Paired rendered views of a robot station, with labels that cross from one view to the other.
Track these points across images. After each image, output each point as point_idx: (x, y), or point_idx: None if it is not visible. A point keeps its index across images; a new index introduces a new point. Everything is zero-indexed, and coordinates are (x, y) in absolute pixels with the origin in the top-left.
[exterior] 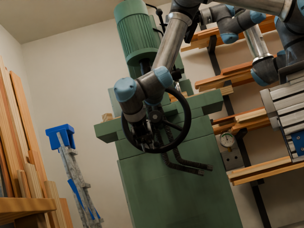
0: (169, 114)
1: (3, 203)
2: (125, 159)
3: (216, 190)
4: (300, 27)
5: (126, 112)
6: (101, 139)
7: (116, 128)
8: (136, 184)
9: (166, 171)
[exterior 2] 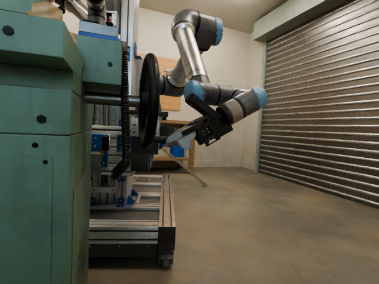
0: (98, 90)
1: None
2: (73, 136)
3: (89, 196)
4: (170, 93)
5: (246, 115)
6: (9, 52)
7: (74, 63)
8: (74, 190)
9: (82, 169)
